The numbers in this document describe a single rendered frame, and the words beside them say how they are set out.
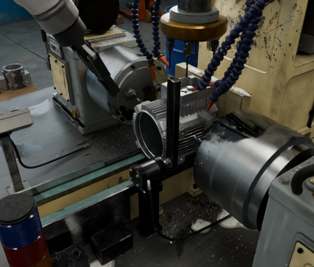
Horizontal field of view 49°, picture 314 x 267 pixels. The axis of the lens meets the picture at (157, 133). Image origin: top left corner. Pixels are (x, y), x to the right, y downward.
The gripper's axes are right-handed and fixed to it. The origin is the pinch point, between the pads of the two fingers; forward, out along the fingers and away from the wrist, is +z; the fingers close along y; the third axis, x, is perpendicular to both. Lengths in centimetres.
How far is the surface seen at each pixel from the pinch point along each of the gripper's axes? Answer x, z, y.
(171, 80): -8.3, -3.1, -19.8
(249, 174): -4.6, 10.4, -42.5
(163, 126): -2.5, 12.7, -13.1
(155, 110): -4.6, 11.4, -8.0
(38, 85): 12, 131, 278
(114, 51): -13.8, 10.2, 27.4
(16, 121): 25.3, -0.5, 16.7
